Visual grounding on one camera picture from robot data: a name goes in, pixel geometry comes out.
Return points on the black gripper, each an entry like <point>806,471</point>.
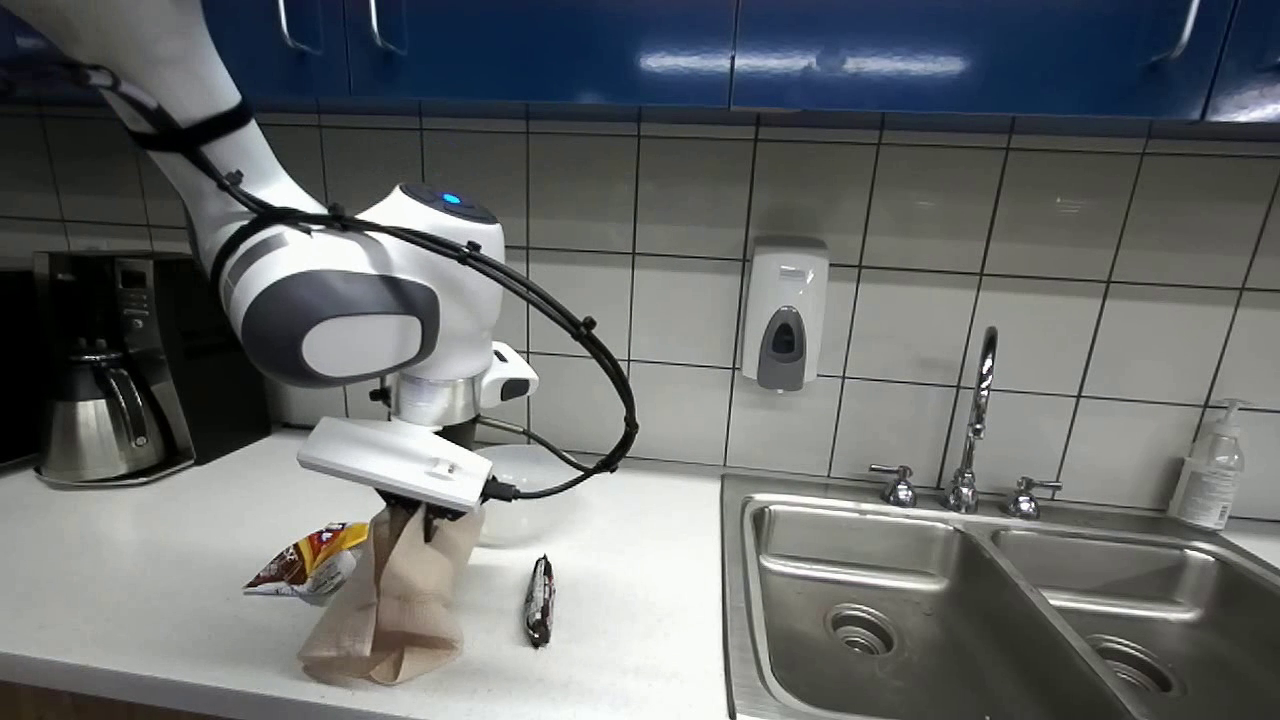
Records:
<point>400,506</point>

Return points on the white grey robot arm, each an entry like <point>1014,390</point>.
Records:
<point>333,320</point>

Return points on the red yellow chips bag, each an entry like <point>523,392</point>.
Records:
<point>311,562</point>

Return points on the stainless steel coffee carafe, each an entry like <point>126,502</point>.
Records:
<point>94,420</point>

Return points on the black steel coffee maker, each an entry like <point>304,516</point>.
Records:
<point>126,306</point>

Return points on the stainless steel double sink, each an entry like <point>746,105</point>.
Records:
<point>933,600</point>

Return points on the chrome gooseneck faucet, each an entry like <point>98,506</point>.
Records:
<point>981,385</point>

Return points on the clear hand soap bottle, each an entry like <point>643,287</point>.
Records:
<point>1208,474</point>

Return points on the white wall soap dispenser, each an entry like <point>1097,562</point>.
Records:
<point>785,315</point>

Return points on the blue wall cabinets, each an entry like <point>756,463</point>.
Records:
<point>800,55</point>

